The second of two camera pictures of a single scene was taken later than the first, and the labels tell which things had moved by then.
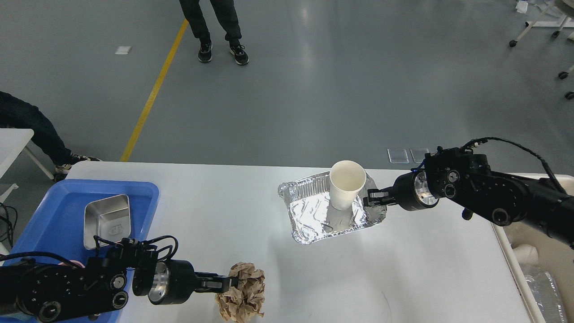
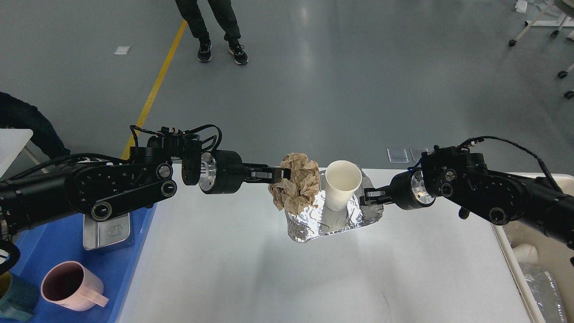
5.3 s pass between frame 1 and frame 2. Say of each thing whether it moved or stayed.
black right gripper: stayed
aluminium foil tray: stayed
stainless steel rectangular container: stayed
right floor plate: stayed
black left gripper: moved
